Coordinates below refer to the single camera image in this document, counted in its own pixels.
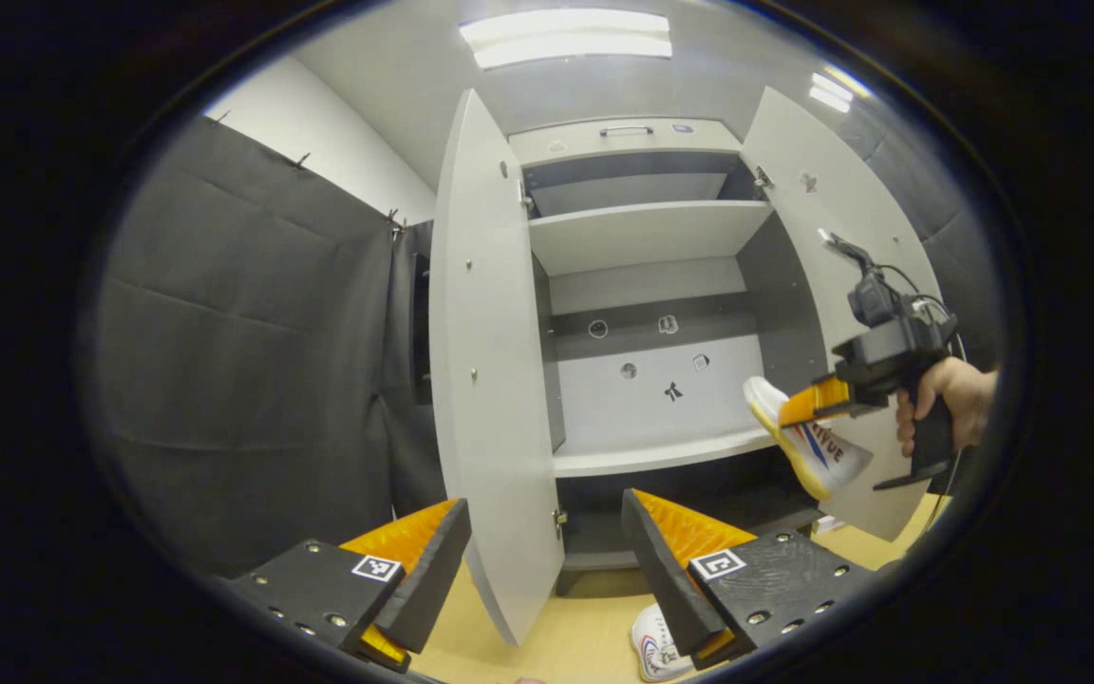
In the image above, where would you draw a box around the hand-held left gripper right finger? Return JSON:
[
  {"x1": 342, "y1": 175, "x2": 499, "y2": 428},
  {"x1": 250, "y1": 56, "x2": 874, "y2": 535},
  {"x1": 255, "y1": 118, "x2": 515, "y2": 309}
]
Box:
[{"x1": 621, "y1": 488, "x2": 880, "y2": 671}]

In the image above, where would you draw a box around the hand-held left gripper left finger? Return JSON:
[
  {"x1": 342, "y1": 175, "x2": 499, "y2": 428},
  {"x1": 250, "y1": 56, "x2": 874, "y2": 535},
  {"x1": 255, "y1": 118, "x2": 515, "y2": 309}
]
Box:
[{"x1": 224, "y1": 497, "x2": 473, "y2": 674}]

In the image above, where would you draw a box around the grey shoe cabinet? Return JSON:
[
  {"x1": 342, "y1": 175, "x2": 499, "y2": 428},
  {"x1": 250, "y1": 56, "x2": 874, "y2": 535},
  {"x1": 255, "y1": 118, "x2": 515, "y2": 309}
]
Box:
[{"x1": 507, "y1": 116, "x2": 828, "y2": 598}]

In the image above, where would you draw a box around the white shoe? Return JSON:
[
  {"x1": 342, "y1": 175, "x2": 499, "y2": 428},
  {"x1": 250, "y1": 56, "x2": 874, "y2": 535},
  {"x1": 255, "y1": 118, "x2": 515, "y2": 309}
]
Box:
[
  {"x1": 744, "y1": 376, "x2": 875, "y2": 503},
  {"x1": 631, "y1": 603, "x2": 700, "y2": 683}
]

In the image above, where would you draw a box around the grey cabinet door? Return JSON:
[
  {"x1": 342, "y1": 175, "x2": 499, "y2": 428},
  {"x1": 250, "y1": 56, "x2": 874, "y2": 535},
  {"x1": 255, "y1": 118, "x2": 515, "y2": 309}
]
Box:
[
  {"x1": 737, "y1": 87, "x2": 947, "y2": 542},
  {"x1": 428, "y1": 88, "x2": 567, "y2": 647}
]

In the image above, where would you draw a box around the black backdrop cloth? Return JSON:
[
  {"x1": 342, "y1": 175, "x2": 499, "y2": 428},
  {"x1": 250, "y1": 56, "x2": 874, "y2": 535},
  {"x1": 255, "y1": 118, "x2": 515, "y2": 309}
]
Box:
[{"x1": 91, "y1": 114, "x2": 443, "y2": 580}]

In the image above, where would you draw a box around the large ceiling light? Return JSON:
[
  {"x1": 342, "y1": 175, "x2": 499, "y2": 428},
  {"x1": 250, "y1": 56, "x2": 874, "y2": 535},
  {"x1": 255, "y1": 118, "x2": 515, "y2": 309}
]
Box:
[{"x1": 459, "y1": 8, "x2": 674, "y2": 70}]

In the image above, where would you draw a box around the small ceiling light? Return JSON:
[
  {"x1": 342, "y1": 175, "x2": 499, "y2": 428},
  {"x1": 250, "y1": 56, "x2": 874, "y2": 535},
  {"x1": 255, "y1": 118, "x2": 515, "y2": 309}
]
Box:
[{"x1": 808, "y1": 66, "x2": 876, "y2": 115}]

